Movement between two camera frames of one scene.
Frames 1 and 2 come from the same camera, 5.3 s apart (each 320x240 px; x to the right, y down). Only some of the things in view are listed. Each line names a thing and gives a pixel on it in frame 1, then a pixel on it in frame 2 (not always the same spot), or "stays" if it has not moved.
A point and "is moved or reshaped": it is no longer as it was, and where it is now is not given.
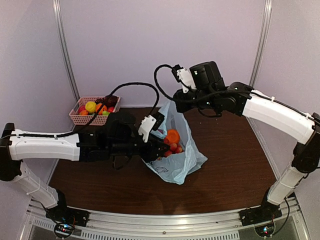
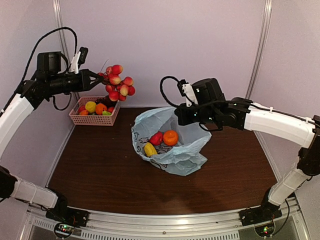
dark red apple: (110, 100) stays
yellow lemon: (90, 106) stays
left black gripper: (154, 142) to (84, 84)
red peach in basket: (110, 109) stays
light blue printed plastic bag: (173, 166) is moved or reshaped
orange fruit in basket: (104, 108) stays
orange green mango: (84, 112) stays
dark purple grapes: (99, 100) stays
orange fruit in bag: (173, 136) stays
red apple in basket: (81, 108) stays
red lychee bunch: (174, 148) to (118, 89)
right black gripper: (182, 106) to (184, 119)
